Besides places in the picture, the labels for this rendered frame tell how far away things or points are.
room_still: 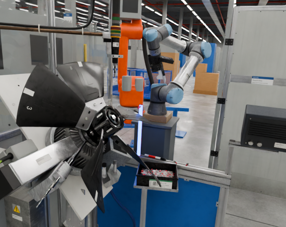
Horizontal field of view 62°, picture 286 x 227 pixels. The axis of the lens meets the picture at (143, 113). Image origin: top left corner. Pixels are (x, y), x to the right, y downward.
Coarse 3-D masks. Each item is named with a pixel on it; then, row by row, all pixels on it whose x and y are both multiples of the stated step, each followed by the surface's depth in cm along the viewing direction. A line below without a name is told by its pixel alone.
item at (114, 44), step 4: (112, 40) 100; (116, 40) 100; (112, 44) 100; (116, 44) 100; (112, 48) 100; (116, 48) 100; (112, 52) 101; (116, 52) 101; (112, 60) 102; (116, 60) 102
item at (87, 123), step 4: (84, 108) 92; (88, 108) 93; (84, 112) 93; (88, 112) 94; (92, 112) 95; (80, 116) 92; (84, 116) 93; (88, 116) 94; (92, 116) 96; (80, 120) 93; (84, 120) 94; (88, 120) 95; (92, 120) 96; (76, 124) 92; (80, 124) 93; (88, 124) 95; (80, 128) 94; (84, 128) 95; (88, 128) 96
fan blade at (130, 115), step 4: (116, 108) 129; (120, 108) 130; (124, 108) 132; (120, 112) 123; (124, 112) 125; (128, 112) 127; (132, 112) 130; (124, 116) 115; (128, 116) 116; (132, 116) 119; (136, 116) 123; (140, 116) 128; (136, 120) 116; (140, 120) 119; (144, 120) 123
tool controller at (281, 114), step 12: (252, 108) 120; (264, 108) 119; (276, 108) 119; (252, 120) 116; (264, 120) 113; (276, 120) 111; (252, 132) 118; (264, 132) 116; (276, 132) 114; (252, 144) 119; (264, 144) 119; (276, 144) 117
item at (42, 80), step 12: (36, 72) 79; (48, 72) 82; (36, 84) 78; (48, 84) 81; (60, 84) 84; (24, 96) 75; (36, 96) 78; (48, 96) 81; (60, 96) 84; (72, 96) 88; (24, 108) 75; (36, 108) 78; (48, 108) 81; (60, 108) 85; (72, 108) 88; (24, 120) 76; (36, 120) 79; (48, 120) 82; (60, 120) 86; (72, 120) 89
